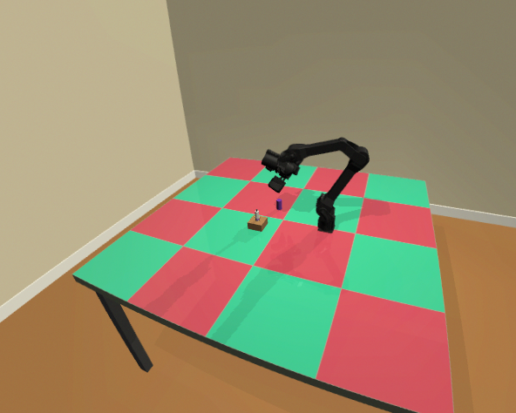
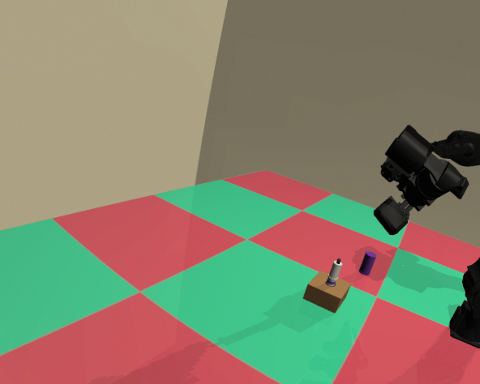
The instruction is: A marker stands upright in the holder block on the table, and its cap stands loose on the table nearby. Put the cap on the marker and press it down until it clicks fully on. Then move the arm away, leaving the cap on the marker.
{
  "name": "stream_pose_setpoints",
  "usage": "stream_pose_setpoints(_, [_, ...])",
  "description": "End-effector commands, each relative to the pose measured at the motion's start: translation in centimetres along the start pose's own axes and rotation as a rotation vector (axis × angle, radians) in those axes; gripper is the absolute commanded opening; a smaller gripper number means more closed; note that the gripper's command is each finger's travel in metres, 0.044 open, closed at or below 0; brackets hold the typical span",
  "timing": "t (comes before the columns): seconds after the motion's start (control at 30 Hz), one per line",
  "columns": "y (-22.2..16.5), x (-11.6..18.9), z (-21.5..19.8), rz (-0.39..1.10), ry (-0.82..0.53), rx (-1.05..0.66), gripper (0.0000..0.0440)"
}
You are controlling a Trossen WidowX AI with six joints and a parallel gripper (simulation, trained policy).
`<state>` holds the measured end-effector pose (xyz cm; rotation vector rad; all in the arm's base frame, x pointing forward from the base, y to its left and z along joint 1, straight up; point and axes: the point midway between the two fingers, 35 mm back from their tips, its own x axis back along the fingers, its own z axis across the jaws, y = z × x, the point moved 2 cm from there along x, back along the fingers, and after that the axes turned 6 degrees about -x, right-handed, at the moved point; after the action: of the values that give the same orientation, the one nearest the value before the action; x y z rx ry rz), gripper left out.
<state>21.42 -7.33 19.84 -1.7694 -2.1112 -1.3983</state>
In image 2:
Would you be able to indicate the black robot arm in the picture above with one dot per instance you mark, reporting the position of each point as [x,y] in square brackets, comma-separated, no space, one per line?
[407,156]

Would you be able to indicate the tan block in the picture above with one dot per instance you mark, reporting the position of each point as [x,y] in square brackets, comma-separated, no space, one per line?
[328,297]

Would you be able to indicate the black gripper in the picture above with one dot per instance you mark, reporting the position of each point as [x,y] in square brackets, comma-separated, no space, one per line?
[394,216]

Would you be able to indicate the purple cylinder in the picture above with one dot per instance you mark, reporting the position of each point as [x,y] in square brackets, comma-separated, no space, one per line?
[367,263]

